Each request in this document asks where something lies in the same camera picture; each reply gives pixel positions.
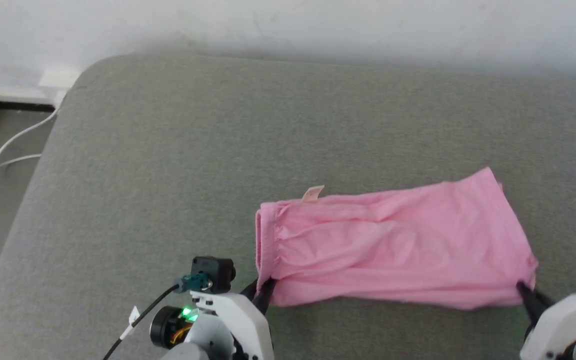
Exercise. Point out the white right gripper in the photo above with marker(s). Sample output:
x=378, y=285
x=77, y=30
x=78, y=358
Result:
x=563, y=325

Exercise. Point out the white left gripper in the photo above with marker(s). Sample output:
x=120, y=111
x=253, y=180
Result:
x=240, y=320

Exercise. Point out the pink cloth garment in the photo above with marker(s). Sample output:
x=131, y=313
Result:
x=398, y=245

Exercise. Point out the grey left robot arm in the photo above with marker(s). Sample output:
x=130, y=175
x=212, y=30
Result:
x=203, y=340

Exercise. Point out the black left wrist motor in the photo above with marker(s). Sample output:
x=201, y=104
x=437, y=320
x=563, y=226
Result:
x=168, y=327

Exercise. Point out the grey fabric sofa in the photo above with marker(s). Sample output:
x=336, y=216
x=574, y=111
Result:
x=218, y=175

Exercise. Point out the black baseboard strip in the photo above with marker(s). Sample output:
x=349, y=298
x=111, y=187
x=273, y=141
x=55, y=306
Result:
x=8, y=105

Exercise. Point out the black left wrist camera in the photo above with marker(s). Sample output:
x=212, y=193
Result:
x=214, y=274

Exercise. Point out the teal left camera connector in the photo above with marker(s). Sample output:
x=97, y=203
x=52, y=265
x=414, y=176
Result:
x=195, y=283

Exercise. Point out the white wall socket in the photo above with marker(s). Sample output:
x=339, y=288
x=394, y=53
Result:
x=59, y=78

